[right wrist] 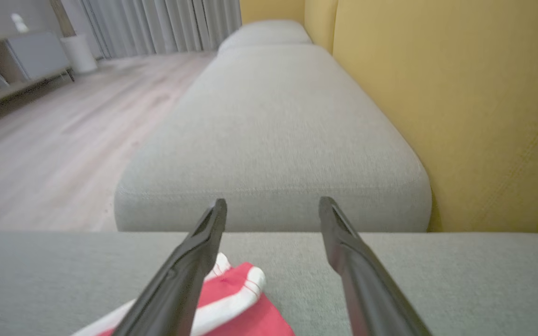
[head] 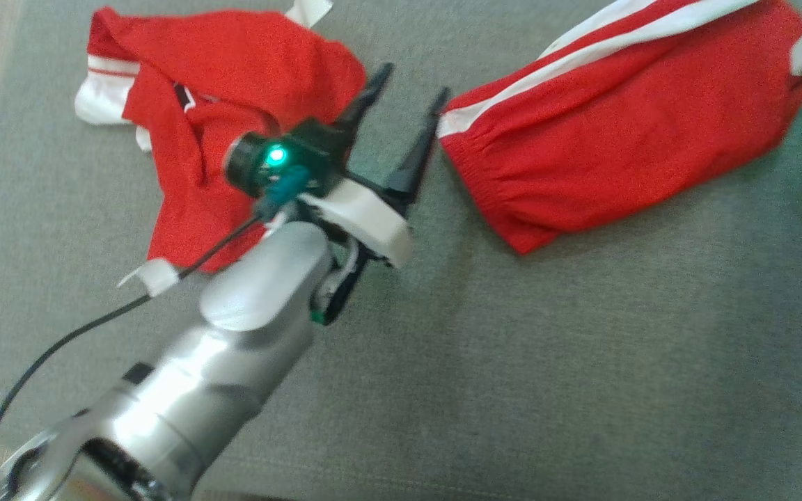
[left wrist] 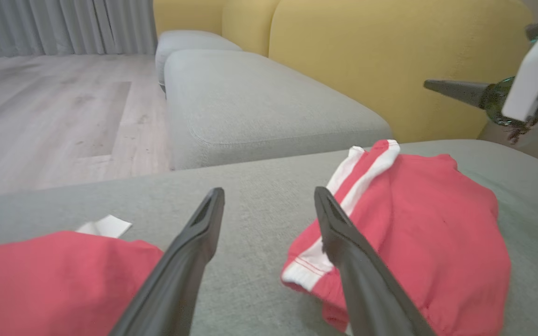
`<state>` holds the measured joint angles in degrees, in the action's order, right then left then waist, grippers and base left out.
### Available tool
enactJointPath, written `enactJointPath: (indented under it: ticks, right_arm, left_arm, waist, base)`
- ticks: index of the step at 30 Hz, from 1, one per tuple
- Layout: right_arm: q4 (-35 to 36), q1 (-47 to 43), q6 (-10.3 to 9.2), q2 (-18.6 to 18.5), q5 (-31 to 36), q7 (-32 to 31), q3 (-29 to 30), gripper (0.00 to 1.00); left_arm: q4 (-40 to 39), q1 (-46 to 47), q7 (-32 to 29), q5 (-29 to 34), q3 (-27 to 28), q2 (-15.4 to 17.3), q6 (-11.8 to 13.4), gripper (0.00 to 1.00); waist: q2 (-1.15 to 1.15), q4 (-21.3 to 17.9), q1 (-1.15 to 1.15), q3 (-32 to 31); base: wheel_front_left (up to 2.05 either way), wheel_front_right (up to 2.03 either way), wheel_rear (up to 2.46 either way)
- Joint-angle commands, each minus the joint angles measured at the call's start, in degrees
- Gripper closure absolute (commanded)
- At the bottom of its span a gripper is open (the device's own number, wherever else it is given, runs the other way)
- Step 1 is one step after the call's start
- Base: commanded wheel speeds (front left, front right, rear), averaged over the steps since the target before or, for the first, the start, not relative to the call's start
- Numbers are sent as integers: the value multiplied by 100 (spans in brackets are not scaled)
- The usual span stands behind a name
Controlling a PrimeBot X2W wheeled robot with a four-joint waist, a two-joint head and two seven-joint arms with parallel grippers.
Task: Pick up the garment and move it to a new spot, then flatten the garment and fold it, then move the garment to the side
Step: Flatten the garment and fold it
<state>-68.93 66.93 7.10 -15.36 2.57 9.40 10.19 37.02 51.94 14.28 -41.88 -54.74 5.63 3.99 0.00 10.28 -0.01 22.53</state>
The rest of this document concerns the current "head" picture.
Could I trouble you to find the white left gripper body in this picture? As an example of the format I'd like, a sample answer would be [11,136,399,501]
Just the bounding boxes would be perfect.
[299,179,414,326]

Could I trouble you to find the red shorts white stripes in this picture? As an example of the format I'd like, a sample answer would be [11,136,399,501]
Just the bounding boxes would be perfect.
[437,0,802,255]

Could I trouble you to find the red Bulls basketball jersey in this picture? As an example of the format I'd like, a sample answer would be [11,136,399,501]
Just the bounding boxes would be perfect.
[74,0,368,296]

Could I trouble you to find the grey sofa seat cushion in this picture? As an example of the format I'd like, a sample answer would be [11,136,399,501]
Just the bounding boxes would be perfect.
[0,0,802,501]

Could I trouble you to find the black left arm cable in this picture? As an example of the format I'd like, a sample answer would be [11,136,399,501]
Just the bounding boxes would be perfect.
[0,167,312,492]

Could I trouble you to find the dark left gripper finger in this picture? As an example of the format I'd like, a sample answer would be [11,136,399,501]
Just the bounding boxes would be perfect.
[334,62,395,151]
[383,86,450,210]

